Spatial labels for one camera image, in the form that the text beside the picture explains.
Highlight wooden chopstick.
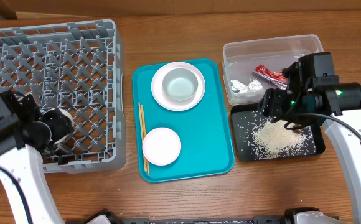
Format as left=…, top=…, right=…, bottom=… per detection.
left=141, top=105, right=151, bottom=177
left=138, top=102, right=149, bottom=175

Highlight left wooden chopstick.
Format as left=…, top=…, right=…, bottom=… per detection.
left=138, top=102, right=149, bottom=175

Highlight white tissue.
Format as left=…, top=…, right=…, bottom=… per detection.
left=231, top=79, right=263, bottom=94

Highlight grey-green bowl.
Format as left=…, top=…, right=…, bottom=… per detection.
left=162, top=68, right=198, bottom=101

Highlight large white plate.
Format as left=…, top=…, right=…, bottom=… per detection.
left=151, top=62, right=205, bottom=111

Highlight clear plastic bin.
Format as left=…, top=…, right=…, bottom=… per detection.
left=222, top=34, right=324, bottom=105

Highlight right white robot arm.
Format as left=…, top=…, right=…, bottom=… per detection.
left=258, top=52, right=361, bottom=223

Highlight white rice pile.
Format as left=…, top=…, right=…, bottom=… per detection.
left=239, top=110, right=314, bottom=159

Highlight teal plastic tray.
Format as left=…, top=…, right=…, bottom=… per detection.
left=132, top=58, right=235, bottom=183

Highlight small pink-white plate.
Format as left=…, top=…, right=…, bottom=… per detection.
left=143, top=127, right=182, bottom=166

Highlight right wooden chopstick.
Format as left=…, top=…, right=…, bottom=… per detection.
left=141, top=105, right=151, bottom=177

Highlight red snack wrapper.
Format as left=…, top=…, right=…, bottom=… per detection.
left=253, top=65, right=288, bottom=90

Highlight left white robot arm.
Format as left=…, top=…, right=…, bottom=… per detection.
left=0, top=91, right=75, bottom=223

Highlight black waste tray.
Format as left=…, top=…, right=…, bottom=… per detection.
left=230, top=102, right=326, bottom=162

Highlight grey dishwasher rack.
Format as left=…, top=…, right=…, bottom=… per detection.
left=0, top=19, right=126, bottom=174

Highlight white cup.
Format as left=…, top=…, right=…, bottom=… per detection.
left=51, top=108, right=75, bottom=144

